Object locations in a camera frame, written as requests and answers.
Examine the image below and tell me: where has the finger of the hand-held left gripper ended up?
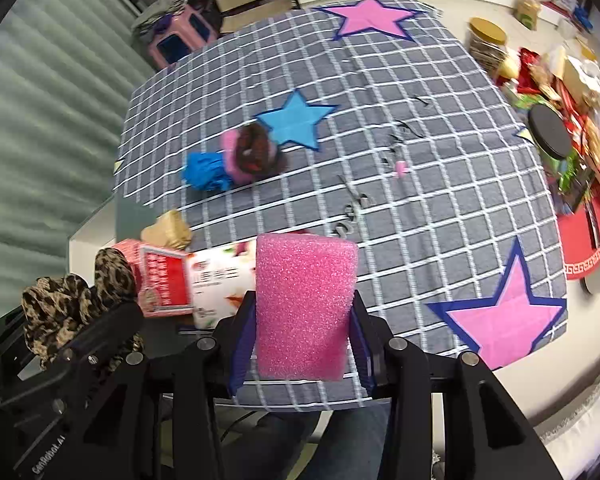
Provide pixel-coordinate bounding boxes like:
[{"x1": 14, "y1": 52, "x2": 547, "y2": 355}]
[{"x1": 62, "y1": 301, "x2": 145, "y2": 363}]

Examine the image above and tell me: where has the blue cloth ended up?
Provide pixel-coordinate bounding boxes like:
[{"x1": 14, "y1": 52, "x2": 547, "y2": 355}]
[{"x1": 182, "y1": 151, "x2": 236, "y2": 193}]

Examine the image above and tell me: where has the red round tray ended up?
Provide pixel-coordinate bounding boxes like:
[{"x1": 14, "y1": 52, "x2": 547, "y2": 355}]
[{"x1": 555, "y1": 180, "x2": 600, "y2": 281}]

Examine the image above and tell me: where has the grey cloth on stool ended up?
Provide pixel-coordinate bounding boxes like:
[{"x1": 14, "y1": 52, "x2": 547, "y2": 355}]
[{"x1": 130, "y1": 0, "x2": 191, "y2": 36}]

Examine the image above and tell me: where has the pink sponge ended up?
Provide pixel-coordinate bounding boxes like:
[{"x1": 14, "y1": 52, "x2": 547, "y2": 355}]
[
  {"x1": 221, "y1": 129, "x2": 261, "y2": 185},
  {"x1": 255, "y1": 233, "x2": 359, "y2": 381}
]

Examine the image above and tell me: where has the pink plastic stool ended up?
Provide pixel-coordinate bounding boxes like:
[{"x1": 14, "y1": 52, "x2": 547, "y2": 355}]
[{"x1": 147, "y1": 7, "x2": 220, "y2": 68}]

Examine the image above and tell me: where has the white cushion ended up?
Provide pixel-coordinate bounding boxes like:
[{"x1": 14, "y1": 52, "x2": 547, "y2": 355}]
[{"x1": 530, "y1": 360, "x2": 600, "y2": 480}]

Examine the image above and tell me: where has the leopard print scrunchie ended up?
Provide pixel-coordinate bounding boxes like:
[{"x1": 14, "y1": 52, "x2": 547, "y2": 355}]
[{"x1": 21, "y1": 249, "x2": 146, "y2": 368}]

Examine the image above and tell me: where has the white storage box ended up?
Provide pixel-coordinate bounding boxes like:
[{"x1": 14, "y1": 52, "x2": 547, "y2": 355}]
[{"x1": 69, "y1": 194, "x2": 156, "y2": 266}]

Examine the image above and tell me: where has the jar with gold lid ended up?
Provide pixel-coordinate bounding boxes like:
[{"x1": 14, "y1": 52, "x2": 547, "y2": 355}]
[{"x1": 467, "y1": 16, "x2": 508, "y2": 78}]

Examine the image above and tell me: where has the grey checked blanket with stars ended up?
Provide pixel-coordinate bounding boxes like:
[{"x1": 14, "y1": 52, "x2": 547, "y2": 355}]
[{"x1": 112, "y1": 0, "x2": 568, "y2": 413}]

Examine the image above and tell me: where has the pile of snack packets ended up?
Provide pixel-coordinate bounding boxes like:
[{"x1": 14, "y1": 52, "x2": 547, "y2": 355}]
[{"x1": 495, "y1": 45, "x2": 600, "y2": 196}]

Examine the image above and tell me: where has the green curtain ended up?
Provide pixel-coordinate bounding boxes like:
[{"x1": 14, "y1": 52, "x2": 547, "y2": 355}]
[{"x1": 0, "y1": 0, "x2": 156, "y2": 341}]

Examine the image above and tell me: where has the jar with black lid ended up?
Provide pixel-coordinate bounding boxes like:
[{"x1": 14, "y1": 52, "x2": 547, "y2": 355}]
[{"x1": 526, "y1": 104, "x2": 581, "y2": 176}]

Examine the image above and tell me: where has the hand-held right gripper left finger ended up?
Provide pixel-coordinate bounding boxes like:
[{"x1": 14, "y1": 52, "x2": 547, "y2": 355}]
[{"x1": 80, "y1": 291, "x2": 258, "y2": 480}]

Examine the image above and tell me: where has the dark brown knit glove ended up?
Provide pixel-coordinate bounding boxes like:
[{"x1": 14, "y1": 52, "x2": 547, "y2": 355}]
[{"x1": 232, "y1": 122, "x2": 288, "y2": 178}]

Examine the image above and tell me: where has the red patterned carton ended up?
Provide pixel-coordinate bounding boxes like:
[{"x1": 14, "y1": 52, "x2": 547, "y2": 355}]
[{"x1": 111, "y1": 240, "x2": 197, "y2": 320}]

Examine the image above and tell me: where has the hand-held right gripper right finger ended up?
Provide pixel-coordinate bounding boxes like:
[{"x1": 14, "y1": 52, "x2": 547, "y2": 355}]
[{"x1": 349, "y1": 291, "x2": 563, "y2": 480}]

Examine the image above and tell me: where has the yellow green snack bag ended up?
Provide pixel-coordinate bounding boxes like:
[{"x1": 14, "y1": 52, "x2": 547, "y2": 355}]
[{"x1": 512, "y1": 0, "x2": 543, "y2": 31}]

